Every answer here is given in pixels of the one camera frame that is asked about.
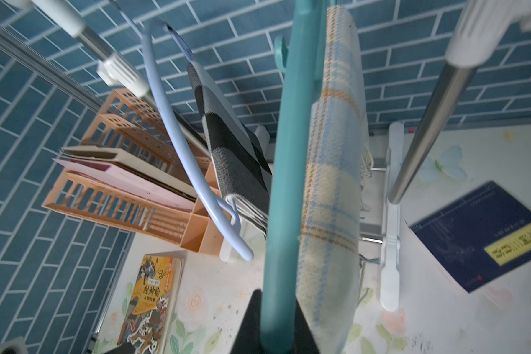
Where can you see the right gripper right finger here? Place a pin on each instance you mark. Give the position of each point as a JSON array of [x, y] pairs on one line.
[[304, 342]]

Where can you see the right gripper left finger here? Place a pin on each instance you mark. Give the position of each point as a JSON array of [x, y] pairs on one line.
[[248, 337]]

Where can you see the light blue clothes hanger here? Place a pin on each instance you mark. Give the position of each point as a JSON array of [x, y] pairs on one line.
[[224, 215]]

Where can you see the black white checkered scarf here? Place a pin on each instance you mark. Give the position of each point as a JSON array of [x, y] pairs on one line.
[[243, 175]]

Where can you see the pale plaid scarf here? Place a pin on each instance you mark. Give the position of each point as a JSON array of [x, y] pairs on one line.
[[329, 264]]

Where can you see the green clothes hanger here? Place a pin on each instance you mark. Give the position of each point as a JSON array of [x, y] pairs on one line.
[[302, 61]]

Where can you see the orange comic book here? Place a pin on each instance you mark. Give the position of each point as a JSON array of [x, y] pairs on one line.
[[152, 302]]

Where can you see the dark blue book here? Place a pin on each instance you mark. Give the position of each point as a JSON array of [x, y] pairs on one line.
[[479, 237]]

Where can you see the pink file folder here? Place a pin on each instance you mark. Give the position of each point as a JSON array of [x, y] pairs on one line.
[[115, 176]]

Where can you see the beige file folder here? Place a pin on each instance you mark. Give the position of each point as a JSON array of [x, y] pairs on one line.
[[168, 174]]

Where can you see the orange plastic file organizer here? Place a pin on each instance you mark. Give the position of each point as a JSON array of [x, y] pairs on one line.
[[128, 122]]

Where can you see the white steel clothes rack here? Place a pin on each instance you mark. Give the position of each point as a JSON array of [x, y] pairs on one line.
[[426, 62]]

